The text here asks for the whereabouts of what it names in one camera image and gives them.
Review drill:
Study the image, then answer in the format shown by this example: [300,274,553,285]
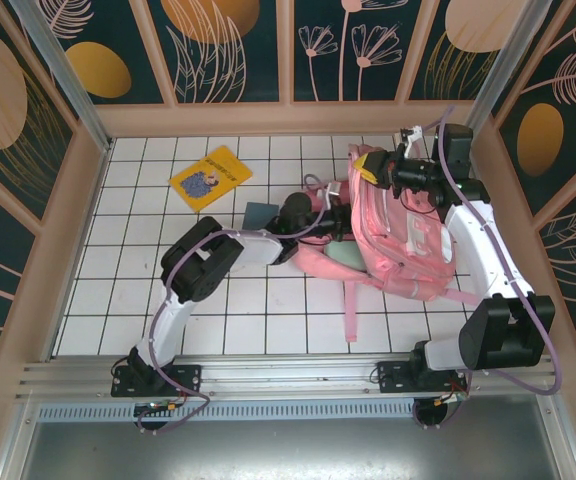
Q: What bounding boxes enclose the small dark blue booklet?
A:
[241,200,281,230]

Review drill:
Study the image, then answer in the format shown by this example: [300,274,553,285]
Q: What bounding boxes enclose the pink backpack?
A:
[287,142,484,344]

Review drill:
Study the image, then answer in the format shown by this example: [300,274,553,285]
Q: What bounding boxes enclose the yellow book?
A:
[168,144,254,214]

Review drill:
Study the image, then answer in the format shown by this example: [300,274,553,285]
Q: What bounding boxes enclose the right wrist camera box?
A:
[399,126,425,151]

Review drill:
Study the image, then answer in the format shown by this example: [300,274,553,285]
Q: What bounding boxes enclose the aluminium corner post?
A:
[10,0,115,154]
[460,0,554,146]

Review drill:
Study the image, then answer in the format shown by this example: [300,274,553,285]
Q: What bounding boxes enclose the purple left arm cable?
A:
[137,173,339,436]

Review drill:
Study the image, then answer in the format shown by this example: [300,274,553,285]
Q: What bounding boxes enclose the aluminium mounting rail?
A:
[15,353,567,401]

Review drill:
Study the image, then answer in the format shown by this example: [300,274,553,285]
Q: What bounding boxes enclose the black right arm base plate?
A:
[376,359,422,399]

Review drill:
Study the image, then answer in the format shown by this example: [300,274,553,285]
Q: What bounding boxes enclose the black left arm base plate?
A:
[111,363,204,399]

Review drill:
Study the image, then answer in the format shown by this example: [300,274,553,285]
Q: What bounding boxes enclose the grey slotted cable duct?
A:
[35,401,422,424]

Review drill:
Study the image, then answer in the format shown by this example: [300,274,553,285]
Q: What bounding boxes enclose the small circuit board with wires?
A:
[132,399,192,417]
[432,391,469,406]

